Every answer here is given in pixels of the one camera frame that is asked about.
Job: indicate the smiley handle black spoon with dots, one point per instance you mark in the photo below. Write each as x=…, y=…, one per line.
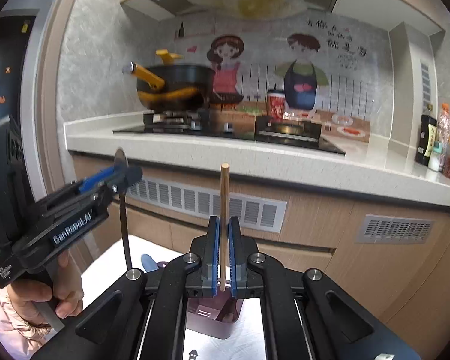
x=193, y=354

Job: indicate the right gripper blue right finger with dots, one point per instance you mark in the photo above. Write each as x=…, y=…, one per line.
x=238, y=259

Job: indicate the dark translucent plastic spoon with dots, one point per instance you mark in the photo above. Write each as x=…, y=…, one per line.
x=120, y=159

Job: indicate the white textured table cloth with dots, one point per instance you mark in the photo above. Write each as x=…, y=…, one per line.
x=117, y=313

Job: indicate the red drink cup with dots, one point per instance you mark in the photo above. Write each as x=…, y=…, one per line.
x=275, y=103

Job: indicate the black yellow cooking pot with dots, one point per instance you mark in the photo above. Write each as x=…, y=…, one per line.
x=171, y=86

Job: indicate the black gas stove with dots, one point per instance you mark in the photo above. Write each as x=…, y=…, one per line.
x=235, y=125

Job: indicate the orange cap clear bottle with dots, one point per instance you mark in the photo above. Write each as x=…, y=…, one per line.
x=443, y=132

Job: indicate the person left hand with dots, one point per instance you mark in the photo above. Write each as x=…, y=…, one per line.
x=67, y=289

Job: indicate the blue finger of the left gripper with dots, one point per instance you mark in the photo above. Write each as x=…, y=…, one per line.
x=92, y=181

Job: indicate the dark soy sauce bottle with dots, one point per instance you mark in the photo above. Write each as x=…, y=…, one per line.
x=427, y=135

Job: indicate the maroon plastic utensil holder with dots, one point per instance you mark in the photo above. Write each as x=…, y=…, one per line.
x=216, y=317

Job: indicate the long grey vent grille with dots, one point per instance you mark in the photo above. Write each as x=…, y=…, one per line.
x=257, y=213

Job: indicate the light blue plastic spoon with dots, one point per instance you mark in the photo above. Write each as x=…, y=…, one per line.
x=148, y=264

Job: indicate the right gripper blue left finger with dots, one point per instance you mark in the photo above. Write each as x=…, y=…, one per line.
x=210, y=259

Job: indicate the small grey vent grille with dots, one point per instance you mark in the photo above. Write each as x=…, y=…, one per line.
x=379, y=229

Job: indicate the long wooden chopstick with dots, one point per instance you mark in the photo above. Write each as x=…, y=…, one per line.
x=224, y=217

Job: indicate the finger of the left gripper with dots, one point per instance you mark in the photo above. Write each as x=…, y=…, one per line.
x=125, y=177

